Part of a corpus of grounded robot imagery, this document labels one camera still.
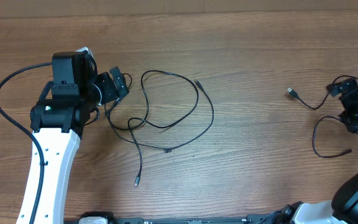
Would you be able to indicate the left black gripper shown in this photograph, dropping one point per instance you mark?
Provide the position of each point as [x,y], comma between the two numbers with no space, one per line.
[119,80]

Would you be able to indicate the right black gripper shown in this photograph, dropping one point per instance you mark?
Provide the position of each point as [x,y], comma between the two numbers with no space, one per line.
[353,101]

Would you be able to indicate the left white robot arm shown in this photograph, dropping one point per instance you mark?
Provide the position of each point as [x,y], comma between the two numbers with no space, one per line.
[57,122]

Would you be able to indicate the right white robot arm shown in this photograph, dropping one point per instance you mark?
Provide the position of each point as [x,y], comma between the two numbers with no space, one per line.
[343,208]

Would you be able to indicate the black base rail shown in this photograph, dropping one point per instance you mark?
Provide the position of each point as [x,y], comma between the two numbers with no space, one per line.
[249,219]

